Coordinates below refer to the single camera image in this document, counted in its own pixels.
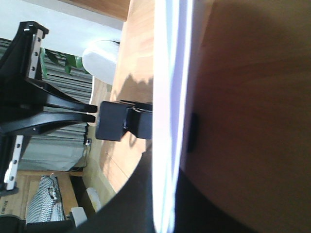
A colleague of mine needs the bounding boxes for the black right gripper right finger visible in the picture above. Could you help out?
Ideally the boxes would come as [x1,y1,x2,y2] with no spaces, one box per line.
[174,169,255,233]

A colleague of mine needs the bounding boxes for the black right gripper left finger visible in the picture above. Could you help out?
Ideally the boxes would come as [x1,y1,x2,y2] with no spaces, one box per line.
[72,151,155,233]

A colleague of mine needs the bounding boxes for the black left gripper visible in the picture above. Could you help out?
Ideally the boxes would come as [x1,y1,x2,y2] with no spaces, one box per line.
[0,21,98,194]

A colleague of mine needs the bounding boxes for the black stapler with orange tab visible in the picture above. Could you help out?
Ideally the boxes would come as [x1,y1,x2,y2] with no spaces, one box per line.
[95,99,199,153]

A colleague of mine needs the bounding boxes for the white paper sheet stack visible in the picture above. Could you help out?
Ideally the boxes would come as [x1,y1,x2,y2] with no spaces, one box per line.
[152,0,208,233]

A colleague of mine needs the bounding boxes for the wooden desk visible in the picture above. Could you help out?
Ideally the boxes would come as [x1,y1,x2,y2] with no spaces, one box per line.
[60,0,311,233]

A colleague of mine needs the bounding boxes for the wooden armchair with grey cushion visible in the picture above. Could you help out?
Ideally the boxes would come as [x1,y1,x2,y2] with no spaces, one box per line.
[82,40,120,85]

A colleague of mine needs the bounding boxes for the checkered fabric bag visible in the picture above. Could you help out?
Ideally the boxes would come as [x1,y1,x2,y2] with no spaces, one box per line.
[26,175,65,223]

